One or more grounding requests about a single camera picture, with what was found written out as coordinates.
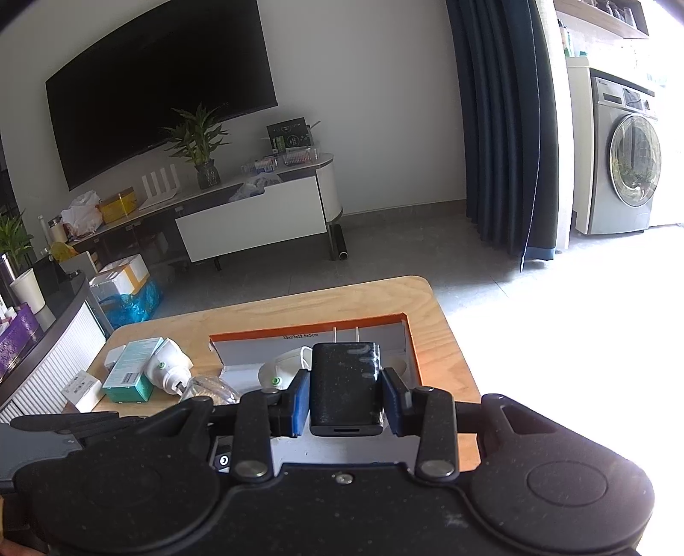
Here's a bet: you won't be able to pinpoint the black green box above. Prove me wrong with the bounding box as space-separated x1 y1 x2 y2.
266 116 313 156

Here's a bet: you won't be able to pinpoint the potted plant in dark vase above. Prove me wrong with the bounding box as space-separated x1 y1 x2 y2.
160 103 232 190

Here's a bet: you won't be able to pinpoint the purple oval box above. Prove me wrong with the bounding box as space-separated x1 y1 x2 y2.
0 302 44 383

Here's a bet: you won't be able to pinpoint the grey plastic bag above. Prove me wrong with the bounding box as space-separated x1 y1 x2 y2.
230 172 283 203

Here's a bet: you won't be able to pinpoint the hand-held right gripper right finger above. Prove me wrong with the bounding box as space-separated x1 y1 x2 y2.
380 368 551 480

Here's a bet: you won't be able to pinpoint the clear repellent liquid bottle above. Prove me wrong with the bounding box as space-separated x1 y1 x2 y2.
179 374 241 405

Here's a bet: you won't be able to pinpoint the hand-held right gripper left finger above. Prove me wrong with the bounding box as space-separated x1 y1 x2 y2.
142 369 312 482

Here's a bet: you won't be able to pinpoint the black wall charger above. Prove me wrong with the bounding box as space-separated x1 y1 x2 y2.
309 325 384 436

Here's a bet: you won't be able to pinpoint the white TV stand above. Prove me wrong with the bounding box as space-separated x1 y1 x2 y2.
67 153 344 273

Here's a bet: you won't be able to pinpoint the leafy bamboo plant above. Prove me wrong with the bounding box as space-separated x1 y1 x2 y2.
0 208 35 268

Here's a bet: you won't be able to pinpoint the white yellow cardboard carton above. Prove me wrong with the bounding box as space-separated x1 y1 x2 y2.
88 254 150 300

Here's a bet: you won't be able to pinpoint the orange white cardboard box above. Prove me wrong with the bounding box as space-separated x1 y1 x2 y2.
208 314 423 463

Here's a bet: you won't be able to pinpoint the yellow box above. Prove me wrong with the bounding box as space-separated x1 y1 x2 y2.
99 187 141 224

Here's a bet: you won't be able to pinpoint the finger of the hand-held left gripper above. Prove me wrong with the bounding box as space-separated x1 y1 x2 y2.
9 411 121 435

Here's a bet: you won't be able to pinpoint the black television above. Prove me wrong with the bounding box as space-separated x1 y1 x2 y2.
45 0 280 192

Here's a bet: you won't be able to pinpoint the black roll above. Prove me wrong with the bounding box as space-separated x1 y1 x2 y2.
328 223 351 261

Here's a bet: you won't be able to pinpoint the wooden wall shelf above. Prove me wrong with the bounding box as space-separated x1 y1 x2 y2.
556 0 653 38

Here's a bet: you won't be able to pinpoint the blue plastic bag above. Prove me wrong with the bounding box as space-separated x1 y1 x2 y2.
96 281 164 329

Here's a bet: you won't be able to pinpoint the clear plastic organizer boxes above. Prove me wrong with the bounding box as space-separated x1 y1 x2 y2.
243 147 321 173

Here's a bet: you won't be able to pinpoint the silver washing machine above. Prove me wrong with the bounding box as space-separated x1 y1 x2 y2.
567 56 663 236

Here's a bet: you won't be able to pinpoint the steel thermos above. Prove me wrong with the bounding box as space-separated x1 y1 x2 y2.
0 254 17 308

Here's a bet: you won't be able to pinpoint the teal cardboard box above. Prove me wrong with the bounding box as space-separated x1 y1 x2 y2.
101 337 165 404

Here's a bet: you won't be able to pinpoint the dark blue curtain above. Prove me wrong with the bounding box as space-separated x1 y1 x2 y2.
446 0 567 263

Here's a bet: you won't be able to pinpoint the white router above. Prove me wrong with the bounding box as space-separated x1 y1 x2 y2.
138 165 181 210

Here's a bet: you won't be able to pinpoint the white product box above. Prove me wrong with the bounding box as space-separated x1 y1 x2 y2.
60 370 103 414

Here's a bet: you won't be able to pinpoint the dark oval ribbed cabinet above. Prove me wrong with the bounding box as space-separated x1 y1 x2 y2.
0 270 115 423

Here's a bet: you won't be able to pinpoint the white green mosquito repellent heater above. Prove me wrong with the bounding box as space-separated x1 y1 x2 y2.
143 338 194 396

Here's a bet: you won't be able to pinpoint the white paper cup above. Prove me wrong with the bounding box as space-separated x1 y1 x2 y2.
9 267 46 313

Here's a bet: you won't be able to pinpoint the white plastic bag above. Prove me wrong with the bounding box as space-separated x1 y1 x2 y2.
60 191 103 236

